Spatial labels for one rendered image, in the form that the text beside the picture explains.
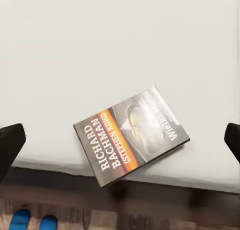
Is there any hardback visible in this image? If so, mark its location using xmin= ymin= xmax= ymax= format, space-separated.
xmin=73 ymin=86 xmax=191 ymax=190

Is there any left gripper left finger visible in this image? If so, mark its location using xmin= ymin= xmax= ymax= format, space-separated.
xmin=0 ymin=123 xmax=26 ymax=183

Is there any sandal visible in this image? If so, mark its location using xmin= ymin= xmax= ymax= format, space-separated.
xmin=39 ymin=216 xmax=58 ymax=230
xmin=9 ymin=209 xmax=30 ymax=230

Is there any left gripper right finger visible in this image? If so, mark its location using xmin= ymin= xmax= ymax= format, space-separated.
xmin=224 ymin=123 xmax=240 ymax=163

